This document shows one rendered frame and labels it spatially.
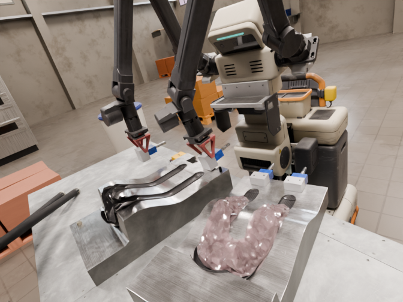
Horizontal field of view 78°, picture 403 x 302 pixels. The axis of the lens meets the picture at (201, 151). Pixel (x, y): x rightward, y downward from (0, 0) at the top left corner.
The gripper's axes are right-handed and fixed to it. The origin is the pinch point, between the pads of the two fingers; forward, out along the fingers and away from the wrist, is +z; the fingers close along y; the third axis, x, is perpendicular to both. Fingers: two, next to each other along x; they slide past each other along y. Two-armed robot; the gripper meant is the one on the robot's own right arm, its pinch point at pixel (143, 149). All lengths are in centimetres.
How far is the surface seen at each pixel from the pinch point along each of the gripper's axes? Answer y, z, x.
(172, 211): 36.0, 7.9, -9.8
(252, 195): 48, 10, 11
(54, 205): -9.1, 8.7, -37.9
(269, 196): 53, 9, 13
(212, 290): 67, 4, -19
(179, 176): 22.9, 6.4, 1.5
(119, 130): -212, 46, 47
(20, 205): -163, 60, -72
